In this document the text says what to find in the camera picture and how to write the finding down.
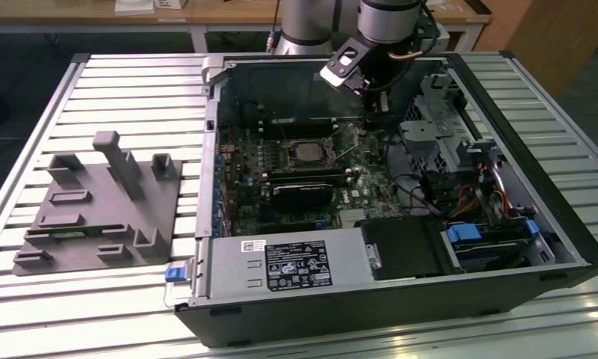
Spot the black RAM slot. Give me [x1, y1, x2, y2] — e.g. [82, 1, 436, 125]
[268, 168, 348, 178]
[266, 126, 336, 140]
[268, 175, 346, 185]

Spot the CPU socket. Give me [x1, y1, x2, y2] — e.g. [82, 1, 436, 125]
[286, 138, 338, 169]

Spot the grey metal disk bay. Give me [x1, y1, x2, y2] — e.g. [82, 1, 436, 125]
[396, 73, 500, 173]

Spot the green motherboard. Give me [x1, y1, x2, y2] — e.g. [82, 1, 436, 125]
[216, 119, 410, 239]

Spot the wooden cabinet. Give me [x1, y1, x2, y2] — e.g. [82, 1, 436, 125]
[477, 0, 598, 96]

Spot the black graphics card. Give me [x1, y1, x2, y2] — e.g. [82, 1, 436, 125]
[268, 181, 334, 212]

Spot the small silver heat sink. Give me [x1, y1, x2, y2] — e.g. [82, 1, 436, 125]
[338, 209, 369, 229]

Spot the blue disk carrier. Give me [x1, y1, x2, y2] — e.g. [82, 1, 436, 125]
[446, 222, 485, 248]

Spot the black plastic drive shroud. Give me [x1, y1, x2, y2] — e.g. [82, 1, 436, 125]
[353, 216, 462, 281]

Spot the white paper stack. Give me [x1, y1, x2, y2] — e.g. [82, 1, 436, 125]
[113, 0, 156, 16]

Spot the grey power supply unit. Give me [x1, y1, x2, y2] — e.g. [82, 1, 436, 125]
[198, 227, 380, 300]

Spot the wooden desk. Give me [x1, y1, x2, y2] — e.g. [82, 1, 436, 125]
[0, 0, 494, 53]

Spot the grey parts rack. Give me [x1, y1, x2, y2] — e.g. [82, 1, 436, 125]
[12, 130, 185, 277]

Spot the black open PC case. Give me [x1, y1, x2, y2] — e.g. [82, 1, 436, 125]
[173, 50, 598, 349]

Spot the blue case latch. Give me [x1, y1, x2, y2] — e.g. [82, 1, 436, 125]
[164, 263, 190, 283]

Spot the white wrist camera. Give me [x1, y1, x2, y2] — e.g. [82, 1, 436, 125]
[320, 39, 370, 94]

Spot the black cable bundle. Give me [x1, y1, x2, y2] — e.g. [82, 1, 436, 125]
[390, 170, 457, 220]

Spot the red yellow wire bundle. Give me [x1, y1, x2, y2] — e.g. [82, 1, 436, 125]
[450, 186, 509, 221]

